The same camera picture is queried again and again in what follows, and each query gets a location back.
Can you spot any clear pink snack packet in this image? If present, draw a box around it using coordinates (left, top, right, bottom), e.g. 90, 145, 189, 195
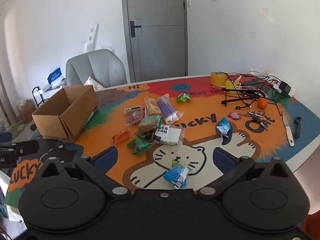
125, 112, 146, 127

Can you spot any purple snack packet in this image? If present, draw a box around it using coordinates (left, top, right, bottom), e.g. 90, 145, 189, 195
157, 93, 181, 124

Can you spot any black white snack packet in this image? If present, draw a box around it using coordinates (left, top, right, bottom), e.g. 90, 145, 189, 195
152, 124, 185, 147

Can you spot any clear red snack packet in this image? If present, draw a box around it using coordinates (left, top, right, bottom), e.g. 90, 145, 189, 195
123, 106, 145, 115

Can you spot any light blue snack packet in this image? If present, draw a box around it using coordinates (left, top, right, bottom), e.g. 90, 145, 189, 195
216, 117, 232, 138

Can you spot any dotted white pillow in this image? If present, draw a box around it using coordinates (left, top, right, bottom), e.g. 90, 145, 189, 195
84, 76, 106, 92

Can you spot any black charger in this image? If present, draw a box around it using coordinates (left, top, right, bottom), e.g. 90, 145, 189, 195
278, 80, 291, 94

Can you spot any pale green biscuit packet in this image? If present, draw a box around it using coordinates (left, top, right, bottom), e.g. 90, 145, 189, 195
137, 115, 163, 133

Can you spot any white-handled knife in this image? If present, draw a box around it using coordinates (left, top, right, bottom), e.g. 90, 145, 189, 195
282, 114, 295, 146

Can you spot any black shoe rack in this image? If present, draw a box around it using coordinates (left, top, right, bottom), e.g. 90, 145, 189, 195
32, 84, 66, 111

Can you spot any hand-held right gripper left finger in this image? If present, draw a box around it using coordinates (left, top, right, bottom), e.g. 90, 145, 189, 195
32, 146, 132, 200

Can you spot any brown cardboard box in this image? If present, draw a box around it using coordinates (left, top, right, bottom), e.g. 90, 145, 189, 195
32, 85, 99, 143

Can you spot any yellow plastic bag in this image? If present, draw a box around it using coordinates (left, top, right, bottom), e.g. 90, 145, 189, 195
225, 76, 243, 95

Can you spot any grey door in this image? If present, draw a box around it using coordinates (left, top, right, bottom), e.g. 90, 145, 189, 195
121, 0, 189, 83

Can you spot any small orange snack packet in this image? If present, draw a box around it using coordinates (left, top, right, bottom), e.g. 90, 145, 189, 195
111, 129, 132, 144

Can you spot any small printed cardboard box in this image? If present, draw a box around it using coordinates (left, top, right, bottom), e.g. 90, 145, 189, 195
17, 99, 33, 123

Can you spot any bunch of keys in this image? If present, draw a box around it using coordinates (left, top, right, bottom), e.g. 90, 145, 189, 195
245, 110, 270, 132

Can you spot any grey chair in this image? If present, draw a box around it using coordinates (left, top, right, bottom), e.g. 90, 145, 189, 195
65, 49, 128, 88

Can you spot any colourful cat table mat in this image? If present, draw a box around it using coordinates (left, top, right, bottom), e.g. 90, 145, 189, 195
5, 75, 320, 208

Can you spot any white foam board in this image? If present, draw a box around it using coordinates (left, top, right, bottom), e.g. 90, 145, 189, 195
81, 22, 99, 54

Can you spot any black peeler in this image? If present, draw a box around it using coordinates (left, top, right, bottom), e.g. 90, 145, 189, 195
293, 116, 302, 139

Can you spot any blue green-label snack packet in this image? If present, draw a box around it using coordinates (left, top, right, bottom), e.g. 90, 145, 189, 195
163, 159, 192, 189

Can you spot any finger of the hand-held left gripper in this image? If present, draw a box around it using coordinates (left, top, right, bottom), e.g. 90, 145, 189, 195
11, 140, 40, 157

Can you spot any black door handle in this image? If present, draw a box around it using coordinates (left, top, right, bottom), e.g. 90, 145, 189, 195
130, 20, 142, 38

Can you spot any black plug cable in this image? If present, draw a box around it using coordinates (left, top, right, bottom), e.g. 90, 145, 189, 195
233, 97, 258, 110

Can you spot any dark green snack packet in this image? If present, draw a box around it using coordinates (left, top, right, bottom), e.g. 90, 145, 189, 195
126, 133, 153, 156

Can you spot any white power strip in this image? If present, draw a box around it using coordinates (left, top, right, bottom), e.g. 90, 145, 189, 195
267, 73, 297, 97

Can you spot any orange red bread packet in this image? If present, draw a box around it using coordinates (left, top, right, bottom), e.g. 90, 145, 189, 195
144, 96, 161, 117

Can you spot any bright green snack packet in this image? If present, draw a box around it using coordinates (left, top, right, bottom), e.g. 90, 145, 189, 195
175, 93, 193, 103

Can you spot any yellow tape roll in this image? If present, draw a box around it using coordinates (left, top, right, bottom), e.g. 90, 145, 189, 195
210, 71, 227, 87

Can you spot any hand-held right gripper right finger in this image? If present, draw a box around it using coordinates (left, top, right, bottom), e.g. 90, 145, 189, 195
199, 147, 295, 201

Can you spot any blue plastic bag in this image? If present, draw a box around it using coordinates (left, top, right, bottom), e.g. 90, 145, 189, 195
47, 67, 63, 84

